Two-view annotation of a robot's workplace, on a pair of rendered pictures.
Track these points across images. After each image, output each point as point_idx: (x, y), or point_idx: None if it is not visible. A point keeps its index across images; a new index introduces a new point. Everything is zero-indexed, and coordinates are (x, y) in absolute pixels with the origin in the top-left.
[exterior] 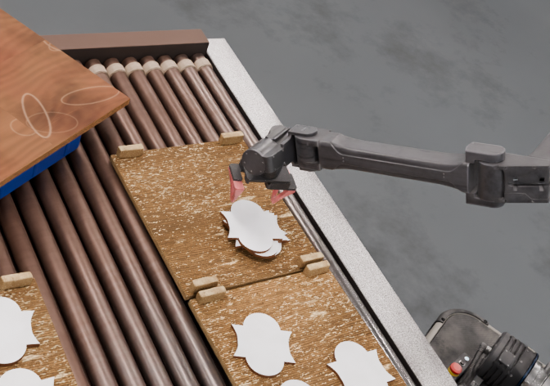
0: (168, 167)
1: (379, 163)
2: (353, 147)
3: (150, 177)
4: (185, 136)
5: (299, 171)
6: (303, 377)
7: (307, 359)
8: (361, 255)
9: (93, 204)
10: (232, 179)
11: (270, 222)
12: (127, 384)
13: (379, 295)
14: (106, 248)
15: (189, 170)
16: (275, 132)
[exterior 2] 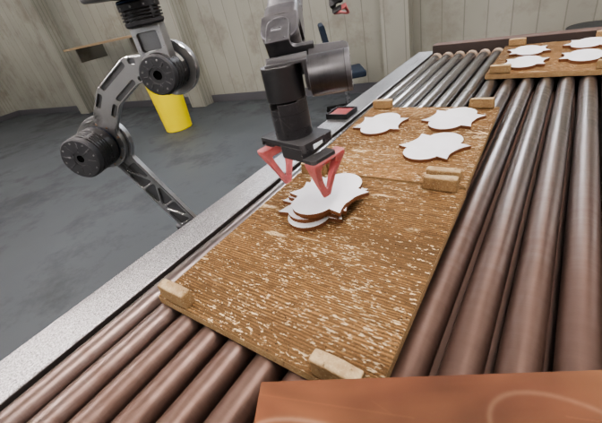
0: (305, 316)
1: None
2: None
3: (353, 317)
4: (192, 371)
5: (177, 243)
6: (424, 131)
7: (407, 136)
8: (261, 174)
9: (484, 358)
10: (334, 154)
11: (305, 187)
12: (597, 173)
13: None
14: (522, 280)
15: (285, 295)
16: (288, 61)
